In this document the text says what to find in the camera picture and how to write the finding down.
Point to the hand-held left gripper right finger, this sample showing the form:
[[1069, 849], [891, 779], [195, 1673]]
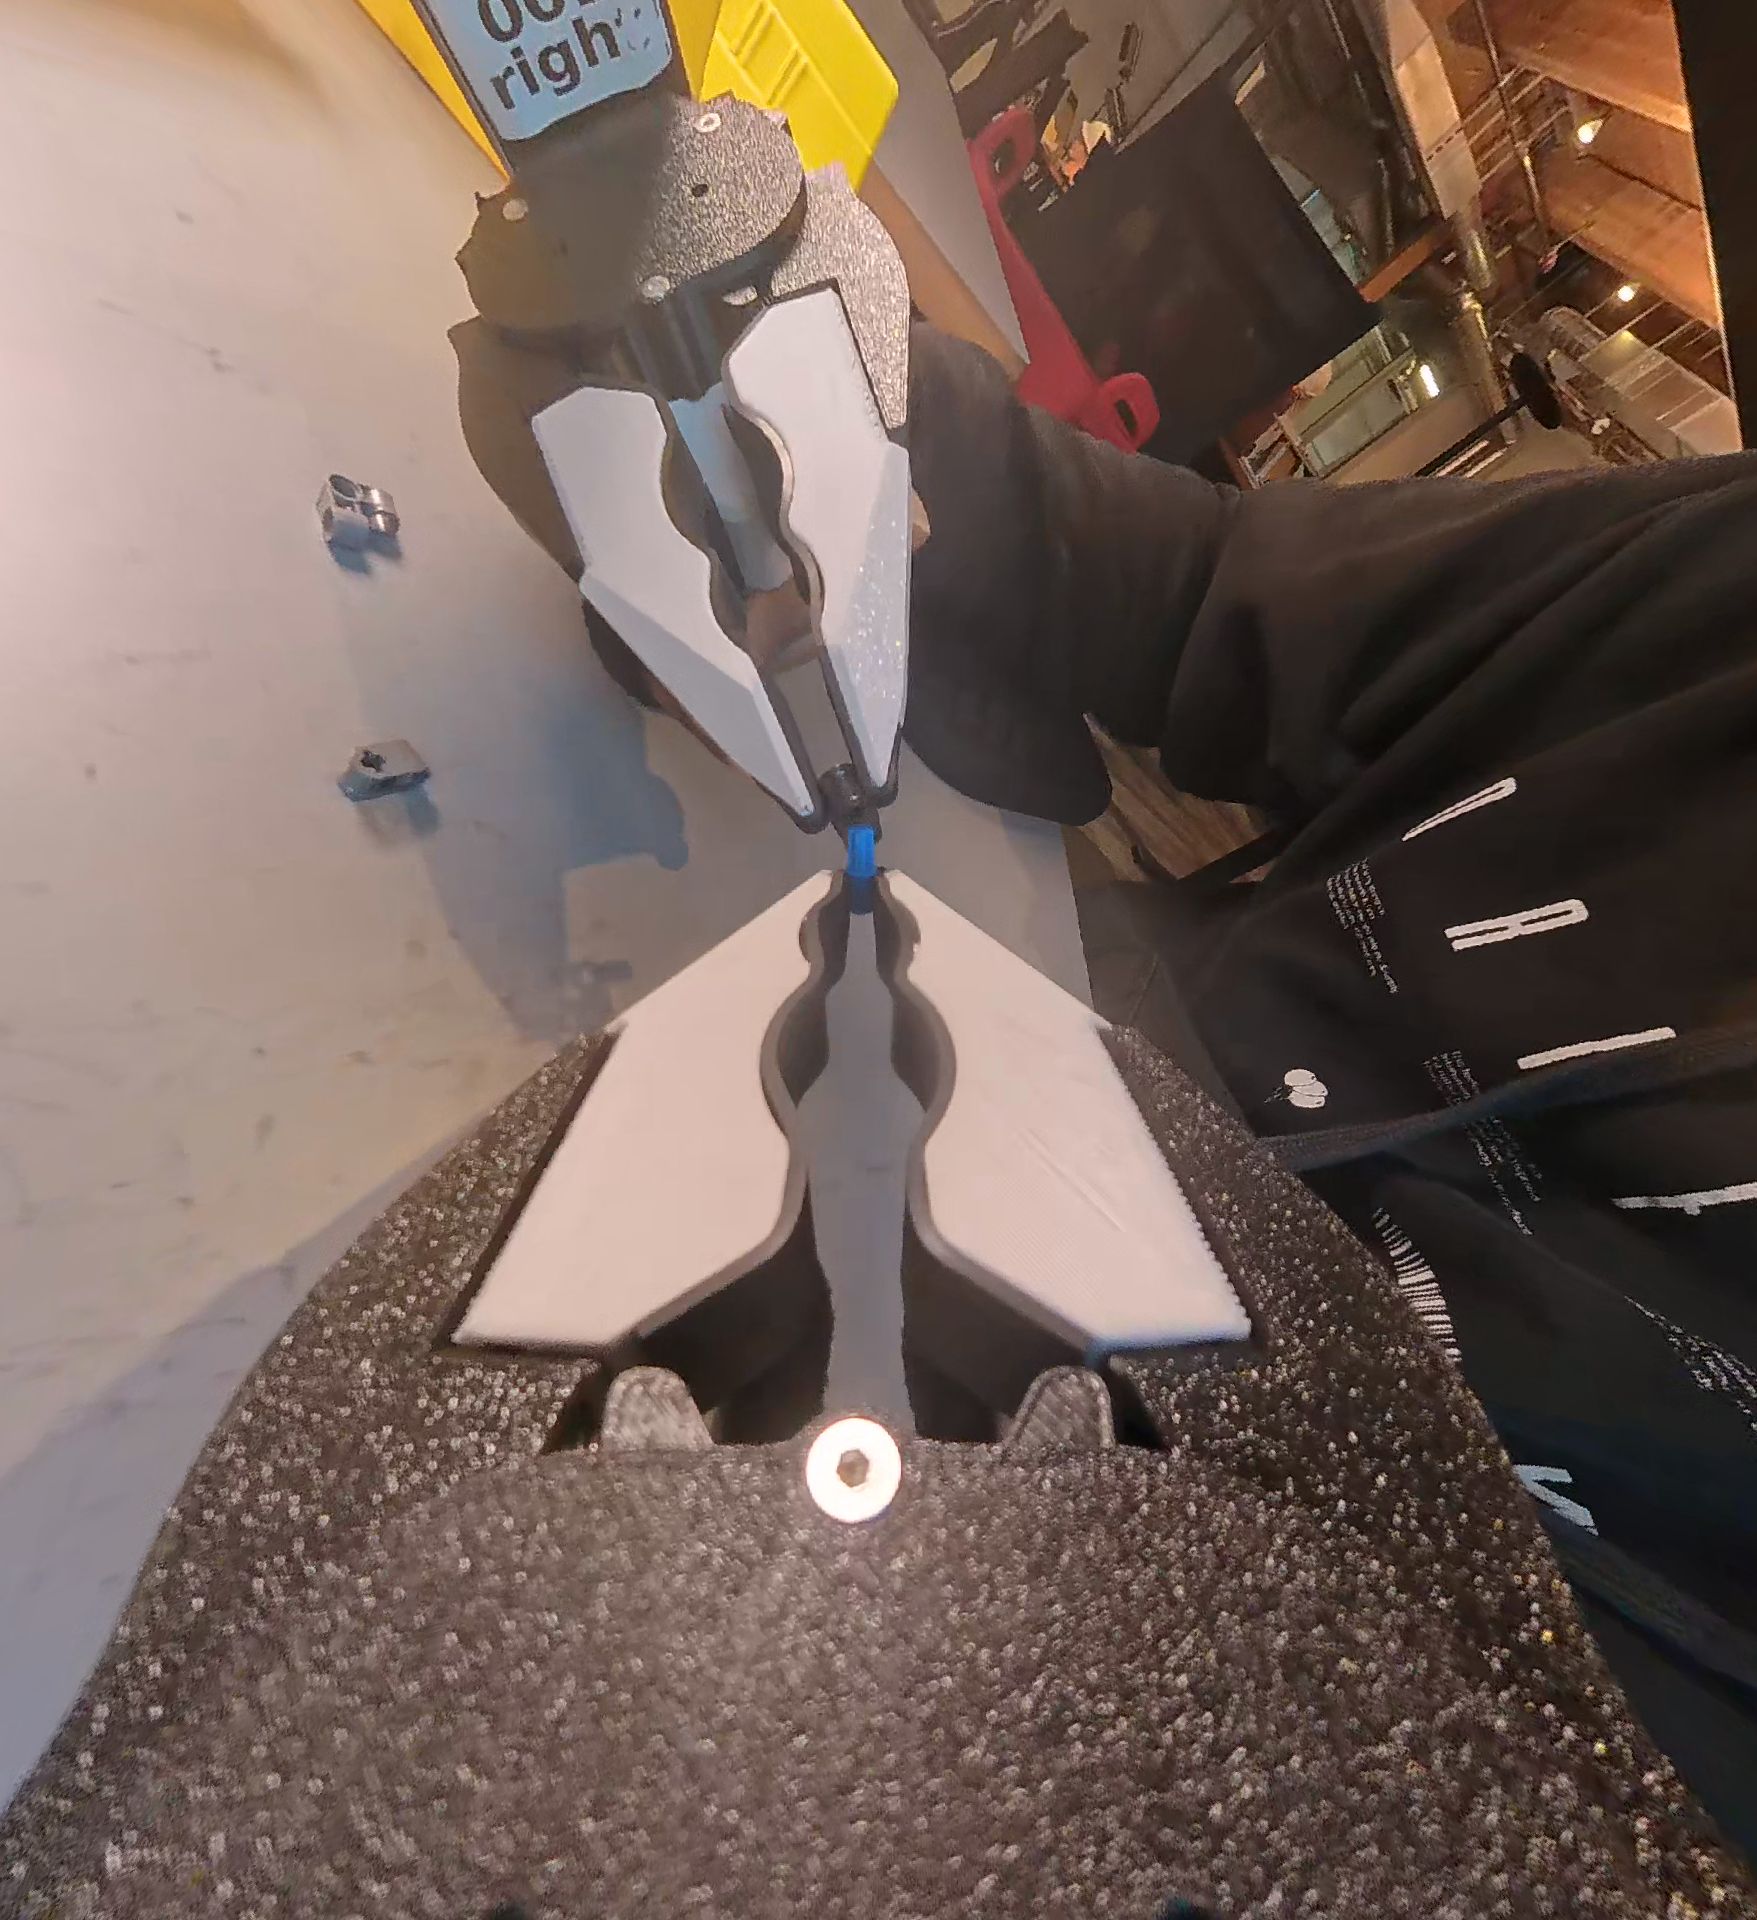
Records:
[[1073, 1184]]

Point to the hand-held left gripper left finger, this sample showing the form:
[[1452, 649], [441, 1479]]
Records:
[[637, 1184]]

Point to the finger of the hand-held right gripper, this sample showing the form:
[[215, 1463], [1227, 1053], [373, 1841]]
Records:
[[624, 510], [858, 493]]

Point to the yellow plastic bin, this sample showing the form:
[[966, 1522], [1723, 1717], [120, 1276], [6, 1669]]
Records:
[[804, 75]]

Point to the small black axle connector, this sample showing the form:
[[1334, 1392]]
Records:
[[841, 783]]

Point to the small grey cross-hole brick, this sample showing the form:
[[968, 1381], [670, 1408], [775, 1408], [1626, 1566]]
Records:
[[387, 769]]

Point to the short blue connector pin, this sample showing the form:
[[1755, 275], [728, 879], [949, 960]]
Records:
[[859, 856]]

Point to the grey desk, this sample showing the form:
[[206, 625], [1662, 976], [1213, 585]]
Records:
[[145, 898]]

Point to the person's right hand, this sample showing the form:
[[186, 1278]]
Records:
[[781, 622]]

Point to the red plastic stand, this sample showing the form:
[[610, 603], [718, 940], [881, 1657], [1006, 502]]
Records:
[[1073, 361]]

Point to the small grey round-hole brick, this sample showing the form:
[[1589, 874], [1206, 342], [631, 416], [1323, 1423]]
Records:
[[357, 510]]

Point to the dark partition screen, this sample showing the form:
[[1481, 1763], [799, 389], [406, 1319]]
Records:
[[1194, 269]]

